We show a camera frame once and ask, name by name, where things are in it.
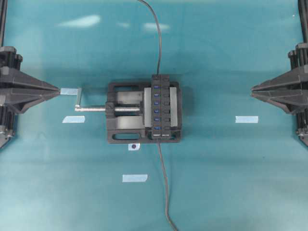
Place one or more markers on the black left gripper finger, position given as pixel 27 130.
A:
pixel 19 101
pixel 13 78

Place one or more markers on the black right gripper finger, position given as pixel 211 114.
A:
pixel 286 79
pixel 290 101

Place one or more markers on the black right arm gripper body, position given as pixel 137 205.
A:
pixel 298 58

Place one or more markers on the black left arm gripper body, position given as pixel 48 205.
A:
pixel 8 59

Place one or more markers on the black multiport USB hub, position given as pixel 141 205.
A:
pixel 160 107

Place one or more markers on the blue tape strip near crank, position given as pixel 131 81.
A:
pixel 68 91

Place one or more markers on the blue tape strip right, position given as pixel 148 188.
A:
pixel 246 119

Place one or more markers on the blue tape strip left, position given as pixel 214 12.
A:
pixel 74 119

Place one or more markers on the black bench vise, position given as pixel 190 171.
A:
pixel 128 112

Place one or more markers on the tape square with dark dot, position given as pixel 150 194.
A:
pixel 133 146

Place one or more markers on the blue tape strip bottom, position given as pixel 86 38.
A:
pixel 134 178

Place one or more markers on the black frame post right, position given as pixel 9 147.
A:
pixel 303 13

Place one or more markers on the black frame post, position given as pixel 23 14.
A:
pixel 3 12
pixel 303 13

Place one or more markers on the black frame post left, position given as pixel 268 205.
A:
pixel 3 12

